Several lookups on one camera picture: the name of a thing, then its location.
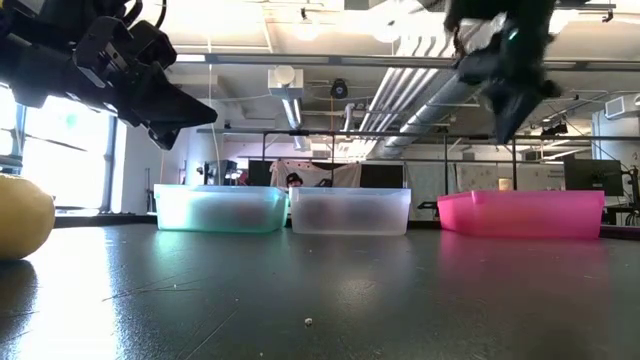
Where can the yellow lemon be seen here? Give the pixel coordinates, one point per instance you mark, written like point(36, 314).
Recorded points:
point(22, 220)

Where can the black equipment stand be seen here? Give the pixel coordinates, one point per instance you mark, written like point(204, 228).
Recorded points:
point(227, 172)

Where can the pink plastic bin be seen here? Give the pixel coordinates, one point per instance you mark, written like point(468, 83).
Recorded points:
point(520, 215)

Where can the black panel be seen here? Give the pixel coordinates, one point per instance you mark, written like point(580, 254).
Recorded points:
point(382, 176)
point(260, 173)

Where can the bright window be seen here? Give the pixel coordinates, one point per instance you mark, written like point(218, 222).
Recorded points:
point(65, 150)

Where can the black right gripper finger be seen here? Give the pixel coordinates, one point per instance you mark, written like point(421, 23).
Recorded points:
point(492, 91)
point(512, 112)

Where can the black track light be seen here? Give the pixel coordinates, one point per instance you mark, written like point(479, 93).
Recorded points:
point(554, 129)

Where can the white wall vent unit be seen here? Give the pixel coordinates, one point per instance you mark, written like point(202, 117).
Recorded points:
point(615, 107)

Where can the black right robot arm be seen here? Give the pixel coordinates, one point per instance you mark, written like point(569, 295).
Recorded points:
point(500, 12)

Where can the white patterned curtain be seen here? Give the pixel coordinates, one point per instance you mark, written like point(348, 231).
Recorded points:
point(475, 177)

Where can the black flat monitor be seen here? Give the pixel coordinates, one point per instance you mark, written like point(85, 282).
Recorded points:
point(592, 177)

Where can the clear white plastic bin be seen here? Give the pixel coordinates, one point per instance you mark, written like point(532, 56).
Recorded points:
point(350, 212)

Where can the black round ceiling device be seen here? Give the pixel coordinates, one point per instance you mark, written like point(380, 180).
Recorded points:
point(339, 89)

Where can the teal plastic bin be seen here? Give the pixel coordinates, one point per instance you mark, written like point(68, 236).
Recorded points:
point(220, 210)

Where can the beige cup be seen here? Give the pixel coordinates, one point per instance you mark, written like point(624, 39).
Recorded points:
point(505, 184)

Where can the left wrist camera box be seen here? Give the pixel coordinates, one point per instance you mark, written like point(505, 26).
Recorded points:
point(152, 45)

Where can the person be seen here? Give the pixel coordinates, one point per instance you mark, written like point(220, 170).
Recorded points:
point(294, 179)

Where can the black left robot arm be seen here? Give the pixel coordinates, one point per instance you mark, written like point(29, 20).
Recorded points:
point(30, 65)

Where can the beige draped cloth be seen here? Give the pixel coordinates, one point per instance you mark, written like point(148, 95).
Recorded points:
point(345, 175)

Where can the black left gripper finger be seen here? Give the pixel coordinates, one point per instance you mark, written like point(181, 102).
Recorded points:
point(162, 139)
point(165, 105)

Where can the black equipment rack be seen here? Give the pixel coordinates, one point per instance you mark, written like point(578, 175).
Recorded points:
point(632, 195)

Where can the silver ceiling duct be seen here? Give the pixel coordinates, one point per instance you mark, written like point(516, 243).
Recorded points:
point(425, 117)

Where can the grey ceiling beam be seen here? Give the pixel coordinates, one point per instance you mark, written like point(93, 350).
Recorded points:
point(350, 61)

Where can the black overhead rack frame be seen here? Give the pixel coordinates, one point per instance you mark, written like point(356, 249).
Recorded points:
point(350, 133)

